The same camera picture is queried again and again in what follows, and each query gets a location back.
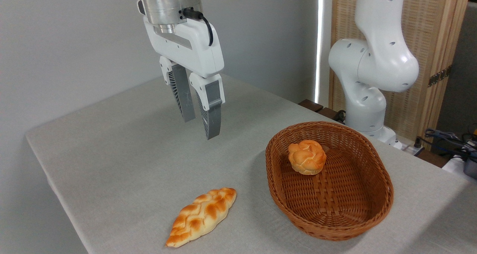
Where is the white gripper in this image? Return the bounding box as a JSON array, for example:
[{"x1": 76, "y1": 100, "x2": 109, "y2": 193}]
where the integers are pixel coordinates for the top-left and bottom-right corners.
[{"x1": 143, "y1": 16, "x2": 226, "y2": 140}]

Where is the round knotted bread roll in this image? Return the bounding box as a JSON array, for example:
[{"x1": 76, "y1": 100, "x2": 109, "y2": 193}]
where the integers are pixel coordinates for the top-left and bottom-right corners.
[{"x1": 288, "y1": 140, "x2": 327, "y2": 176}]

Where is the long braided bread loaf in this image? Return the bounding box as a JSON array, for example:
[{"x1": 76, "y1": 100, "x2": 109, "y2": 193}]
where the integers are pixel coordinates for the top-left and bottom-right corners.
[{"x1": 165, "y1": 187, "x2": 237, "y2": 248}]

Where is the brown oval wicker basket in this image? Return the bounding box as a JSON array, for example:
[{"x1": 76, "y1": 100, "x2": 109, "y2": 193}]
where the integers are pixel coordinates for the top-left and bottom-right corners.
[{"x1": 265, "y1": 121, "x2": 395, "y2": 242}]

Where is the grey tablecloth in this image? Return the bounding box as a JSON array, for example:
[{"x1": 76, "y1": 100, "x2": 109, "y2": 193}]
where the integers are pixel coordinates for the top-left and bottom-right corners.
[{"x1": 25, "y1": 73, "x2": 477, "y2": 254}]

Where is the dark brown wooden block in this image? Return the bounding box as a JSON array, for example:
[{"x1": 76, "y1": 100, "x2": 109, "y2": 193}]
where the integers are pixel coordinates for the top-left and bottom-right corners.
[
  {"x1": 317, "y1": 107, "x2": 340, "y2": 121},
  {"x1": 298, "y1": 99, "x2": 324, "y2": 113}
]

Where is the dark metal screen hinge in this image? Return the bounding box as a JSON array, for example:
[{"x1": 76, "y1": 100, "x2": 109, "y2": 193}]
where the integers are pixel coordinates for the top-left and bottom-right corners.
[{"x1": 427, "y1": 66, "x2": 452, "y2": 88}]

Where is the wooden woven folding screen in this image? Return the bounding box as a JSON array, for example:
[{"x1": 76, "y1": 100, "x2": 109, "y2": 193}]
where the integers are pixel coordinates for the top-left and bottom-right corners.
[{"x1": 329, "y1": 0, "x2": 472, "y2": 143}]

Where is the dark grey partition panel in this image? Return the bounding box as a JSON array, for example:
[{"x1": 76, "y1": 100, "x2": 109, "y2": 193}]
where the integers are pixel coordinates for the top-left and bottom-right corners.
[{"x1": 436, "y1": 2, "x2": 477, "y2": 136}]

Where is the grey plastic box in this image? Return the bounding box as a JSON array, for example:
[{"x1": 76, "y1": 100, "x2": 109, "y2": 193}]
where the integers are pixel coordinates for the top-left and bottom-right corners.
[{"x1": 463, "y1": 152, "x2": 477, "y2": 180}]

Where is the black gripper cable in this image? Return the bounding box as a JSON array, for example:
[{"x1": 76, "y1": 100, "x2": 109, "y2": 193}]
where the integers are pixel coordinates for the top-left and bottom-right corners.
[{"x1": 181, "y1": 7, "x2": 214, "y2": 47}]

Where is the bundle of grey-blue cables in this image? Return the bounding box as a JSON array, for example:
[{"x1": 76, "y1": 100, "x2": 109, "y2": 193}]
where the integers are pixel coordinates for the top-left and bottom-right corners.
[{"x1": 423, "y1": 128, "x2": 477, "y2": 161}]

